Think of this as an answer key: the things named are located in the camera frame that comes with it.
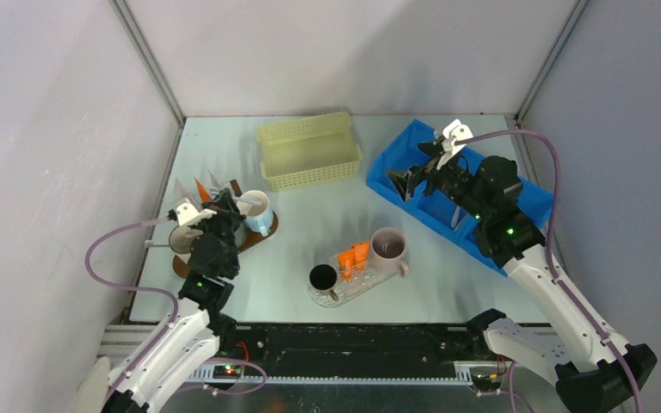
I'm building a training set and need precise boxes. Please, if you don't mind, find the yellow perforated plastic basket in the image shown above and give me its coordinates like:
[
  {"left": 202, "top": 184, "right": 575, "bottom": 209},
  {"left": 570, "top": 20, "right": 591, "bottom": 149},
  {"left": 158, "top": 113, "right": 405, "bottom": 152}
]
[{"left": 256, "top": 112, "right": 362, "bottom": 192}]

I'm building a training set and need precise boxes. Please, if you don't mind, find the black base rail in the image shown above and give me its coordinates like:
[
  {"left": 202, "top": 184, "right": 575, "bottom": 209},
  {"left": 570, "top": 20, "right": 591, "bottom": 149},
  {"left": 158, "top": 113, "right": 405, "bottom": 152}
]
[{"left": 219, "top": 323, "right": 504, "bottom": 381}]

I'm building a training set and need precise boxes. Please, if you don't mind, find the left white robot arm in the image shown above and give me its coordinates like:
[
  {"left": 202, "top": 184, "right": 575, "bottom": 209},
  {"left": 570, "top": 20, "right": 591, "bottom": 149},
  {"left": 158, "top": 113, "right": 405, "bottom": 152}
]
[{"left": 102, "top": 188, "right": 245, "bottom": 412}]

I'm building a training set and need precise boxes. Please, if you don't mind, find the light blue toothbrush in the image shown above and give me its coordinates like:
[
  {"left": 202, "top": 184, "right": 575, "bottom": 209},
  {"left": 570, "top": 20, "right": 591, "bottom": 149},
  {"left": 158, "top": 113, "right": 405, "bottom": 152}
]
[{"left": 234, "top": 197, "right": 264, "bottom": 207}]

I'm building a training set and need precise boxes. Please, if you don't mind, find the blue plastic divided bin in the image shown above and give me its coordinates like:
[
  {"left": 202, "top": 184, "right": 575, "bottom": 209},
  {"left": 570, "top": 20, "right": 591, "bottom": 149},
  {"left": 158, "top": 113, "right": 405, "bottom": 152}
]
[{"left": 367, "top": 120, "right": 553, "bottom": 276}]

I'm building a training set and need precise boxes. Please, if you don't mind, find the clear textured plastic box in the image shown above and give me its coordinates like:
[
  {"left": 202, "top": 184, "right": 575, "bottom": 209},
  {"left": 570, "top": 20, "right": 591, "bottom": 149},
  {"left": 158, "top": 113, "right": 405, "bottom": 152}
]
[{"left": 330, "top": 241, "right": 371, "bottom": 286}]

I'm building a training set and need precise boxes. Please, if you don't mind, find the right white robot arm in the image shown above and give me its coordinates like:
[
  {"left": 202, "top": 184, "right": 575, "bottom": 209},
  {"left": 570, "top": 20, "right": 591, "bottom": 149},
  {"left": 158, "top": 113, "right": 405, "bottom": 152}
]
[{"left": 385, "top": 142, "right": 658, "bottom": 412}]

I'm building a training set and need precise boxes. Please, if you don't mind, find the brown wooden oval tray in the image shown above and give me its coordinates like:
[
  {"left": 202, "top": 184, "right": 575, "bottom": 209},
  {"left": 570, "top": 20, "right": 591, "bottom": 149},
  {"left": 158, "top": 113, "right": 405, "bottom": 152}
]
[{"left": 171, "top": 179, "right": 280, "bottom": 280}]

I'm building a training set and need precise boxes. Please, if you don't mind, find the brown mug black inside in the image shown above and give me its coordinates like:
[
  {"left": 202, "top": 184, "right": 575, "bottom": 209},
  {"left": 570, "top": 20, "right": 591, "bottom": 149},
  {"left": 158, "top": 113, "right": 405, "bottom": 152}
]
[{"left": 309, "top": 264, "right": 339, "bottom": 301}]

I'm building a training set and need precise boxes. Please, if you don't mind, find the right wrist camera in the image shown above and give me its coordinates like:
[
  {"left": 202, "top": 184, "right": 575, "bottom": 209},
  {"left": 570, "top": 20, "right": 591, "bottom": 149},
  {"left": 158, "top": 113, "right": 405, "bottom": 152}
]
[{"left": 435, "top": 119, "right": 473, "bottom": 170}]

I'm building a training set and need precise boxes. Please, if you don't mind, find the white toothpaste tube black cap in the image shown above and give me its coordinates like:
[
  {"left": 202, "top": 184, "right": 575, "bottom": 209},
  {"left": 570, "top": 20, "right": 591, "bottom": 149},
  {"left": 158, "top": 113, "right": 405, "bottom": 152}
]
[{"left": 208, "top": 170, "right": 224, "bottom": 194}]

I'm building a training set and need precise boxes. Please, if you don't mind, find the white ribbed mug black rim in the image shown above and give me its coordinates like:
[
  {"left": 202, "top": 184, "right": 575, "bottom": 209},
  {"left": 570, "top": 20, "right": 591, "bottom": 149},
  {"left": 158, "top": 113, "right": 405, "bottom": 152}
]
[{"left": 169, "top": 225, "right": 196, "bottom": 255}]

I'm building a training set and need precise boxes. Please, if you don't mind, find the pink mug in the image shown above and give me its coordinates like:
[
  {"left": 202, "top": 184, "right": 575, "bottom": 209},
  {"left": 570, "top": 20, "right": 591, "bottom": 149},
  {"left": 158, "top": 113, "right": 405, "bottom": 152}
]
[{"left": 369, "top": 227, "right": 411, "bottom": 278}]

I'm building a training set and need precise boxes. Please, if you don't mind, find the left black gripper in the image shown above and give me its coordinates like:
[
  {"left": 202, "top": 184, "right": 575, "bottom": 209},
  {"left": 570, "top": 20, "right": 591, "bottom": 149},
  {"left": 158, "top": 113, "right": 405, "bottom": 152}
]
[{"left": 192, "top": 188, "right": 245, "bottom": 274}]

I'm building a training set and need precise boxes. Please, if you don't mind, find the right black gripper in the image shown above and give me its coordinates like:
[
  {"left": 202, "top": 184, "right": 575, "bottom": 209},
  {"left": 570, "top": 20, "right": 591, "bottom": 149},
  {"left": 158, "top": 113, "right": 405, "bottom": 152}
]
[{"left": 385, "top": 140, "right": 490, "bottom": 222}]

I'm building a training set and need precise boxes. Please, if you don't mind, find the clear textured oval tray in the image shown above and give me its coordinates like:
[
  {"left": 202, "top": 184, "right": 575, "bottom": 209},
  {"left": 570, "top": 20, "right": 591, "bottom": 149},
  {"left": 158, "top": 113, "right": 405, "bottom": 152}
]
[{"left": 307, "top": 256, "right": 395, "bottom": 308}]

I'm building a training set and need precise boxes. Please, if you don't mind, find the orange toothpaste tube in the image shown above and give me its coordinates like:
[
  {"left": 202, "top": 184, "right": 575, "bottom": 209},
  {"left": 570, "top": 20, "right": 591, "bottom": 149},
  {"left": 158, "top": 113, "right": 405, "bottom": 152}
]
[
  {"left": 351, "top": 241, "right": 370, "bottom": 271},
  {"left": 195, "top": 177, "right": 212, "bottom": 203},
  {"left": 337, "top": 249, "right": 355, "bottom": 281}
]

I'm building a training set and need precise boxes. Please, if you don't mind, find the light blue mug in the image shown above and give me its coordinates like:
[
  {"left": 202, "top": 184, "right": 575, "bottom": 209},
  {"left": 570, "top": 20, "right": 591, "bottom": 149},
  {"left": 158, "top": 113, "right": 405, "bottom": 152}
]
[{"left": 237, "top": 190, "right": 275, "bottom": 237}]

